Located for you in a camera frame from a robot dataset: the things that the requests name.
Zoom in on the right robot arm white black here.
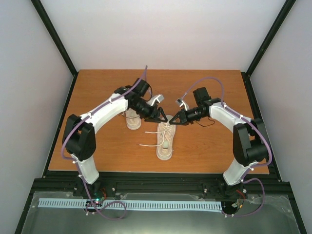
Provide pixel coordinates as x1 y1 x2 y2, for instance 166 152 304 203
170 87 273 186

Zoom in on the black aluminium frame rail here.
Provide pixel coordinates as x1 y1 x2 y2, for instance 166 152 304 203
31 170 291 199

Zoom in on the white lace sneaker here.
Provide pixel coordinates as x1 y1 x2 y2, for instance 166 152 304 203
125 108 141 130
139 114 178 161

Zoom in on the green lit circuit board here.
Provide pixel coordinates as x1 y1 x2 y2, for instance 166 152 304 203
89 187 107 208

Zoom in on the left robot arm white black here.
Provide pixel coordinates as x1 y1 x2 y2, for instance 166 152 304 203
61 78 167 196

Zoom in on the left black frame post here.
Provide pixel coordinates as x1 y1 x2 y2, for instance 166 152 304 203
30 0 78 78

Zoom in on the light blue cable duct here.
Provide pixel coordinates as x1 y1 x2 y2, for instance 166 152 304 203
38 198 222 213

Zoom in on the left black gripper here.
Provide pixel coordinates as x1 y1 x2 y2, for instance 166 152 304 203
132 100 168 123

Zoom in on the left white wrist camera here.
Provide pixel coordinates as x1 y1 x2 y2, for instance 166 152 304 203
147 94 164 106

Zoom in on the right black frame post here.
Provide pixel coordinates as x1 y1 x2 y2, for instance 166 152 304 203
245 0 297 76

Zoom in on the black frame post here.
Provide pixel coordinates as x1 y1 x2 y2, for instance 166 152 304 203
30 0 78 78
245 0 297 76

